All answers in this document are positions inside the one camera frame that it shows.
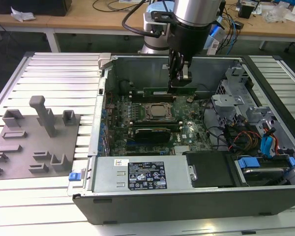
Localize black power cable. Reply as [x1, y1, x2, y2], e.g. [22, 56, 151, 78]
[206, 125, 228, 151]

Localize metal CPU socket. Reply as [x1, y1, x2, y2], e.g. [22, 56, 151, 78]
[142, 102, 177, 121]

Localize silver CPU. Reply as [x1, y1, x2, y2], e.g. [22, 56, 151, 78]
[149, 105, 169, 117]

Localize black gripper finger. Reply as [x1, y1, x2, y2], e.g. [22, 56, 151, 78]
[167, 48, 179, 87]
[167, 53, 193, 95]

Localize red yellow power wires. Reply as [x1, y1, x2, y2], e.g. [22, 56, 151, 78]
[230, 131, 261, 150]

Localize grey parts rack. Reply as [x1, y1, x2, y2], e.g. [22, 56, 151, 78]
[0, 95, 82, 181]

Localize blue flat data cable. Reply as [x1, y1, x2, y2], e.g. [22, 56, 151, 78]
[260, 122, 279, 156]

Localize silver black hard disk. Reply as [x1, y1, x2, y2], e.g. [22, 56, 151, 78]
[242, 166, 286, 187]

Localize white power strip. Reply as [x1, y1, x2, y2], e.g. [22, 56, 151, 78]
[207, 40, 221, 55]

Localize black desk cable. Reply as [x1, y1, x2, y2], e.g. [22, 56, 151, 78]
[92, 0, 128, 12]

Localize silver power supply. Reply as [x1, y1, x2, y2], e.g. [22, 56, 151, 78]
[89, 156, 195, 193]

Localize green motherboard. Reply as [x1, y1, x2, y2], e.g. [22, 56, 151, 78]
[102, 90, 213, 157]

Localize crumpled white paper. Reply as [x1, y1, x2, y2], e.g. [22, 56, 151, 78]
[10, 6, 37, 23]

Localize black graphics card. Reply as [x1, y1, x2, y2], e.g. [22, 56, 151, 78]
[134, 127, 171, 144]

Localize black power supply label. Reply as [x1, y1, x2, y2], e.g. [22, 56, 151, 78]
[127, 161, 168, 191]

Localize green RAM stick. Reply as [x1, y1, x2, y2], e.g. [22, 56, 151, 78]
[142, 87, 198, 97]

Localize wooden desk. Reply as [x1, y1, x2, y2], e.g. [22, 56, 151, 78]
[0, 0, 295, 50]

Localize silver finned heatsink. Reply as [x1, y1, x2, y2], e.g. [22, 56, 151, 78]
[174, 145, 191, 154]

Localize blue network cable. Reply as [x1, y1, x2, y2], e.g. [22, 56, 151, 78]
[228, 13, 238, 49]

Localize crumpled clear plastic bag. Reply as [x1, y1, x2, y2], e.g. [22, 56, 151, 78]
[262, 1, 295, 23]

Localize black camera bracket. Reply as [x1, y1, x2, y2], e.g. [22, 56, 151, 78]
[151, 11, 176, 25]

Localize black plastic shroud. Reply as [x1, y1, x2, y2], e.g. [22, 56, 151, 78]
[182, 150, 236, 189]

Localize black silver PC case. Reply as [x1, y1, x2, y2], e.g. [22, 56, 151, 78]
[66, 53, 295, 226]

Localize blue plastic case latch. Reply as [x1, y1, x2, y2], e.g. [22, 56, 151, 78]
[68, 172, 82, 183]

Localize grey metal drive cage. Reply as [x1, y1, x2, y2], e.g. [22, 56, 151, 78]
[211, 65, 295, 160]

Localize thin red black wire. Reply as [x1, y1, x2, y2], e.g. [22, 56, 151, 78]
[106, 92, 117, 111]

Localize black camera cable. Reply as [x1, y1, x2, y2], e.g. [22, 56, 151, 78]
[121, 0, 154, 35]

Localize small black device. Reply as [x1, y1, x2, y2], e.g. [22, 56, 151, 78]
[237, 4, 256, 18]

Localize blue disk carrier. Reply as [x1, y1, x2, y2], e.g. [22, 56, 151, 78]
[237, 157, 295, 173]

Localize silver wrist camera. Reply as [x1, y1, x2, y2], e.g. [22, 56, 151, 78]
[143, 12, 167, 38]

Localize wide black case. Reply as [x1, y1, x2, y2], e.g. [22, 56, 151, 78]
[0, 0, 72, 17]

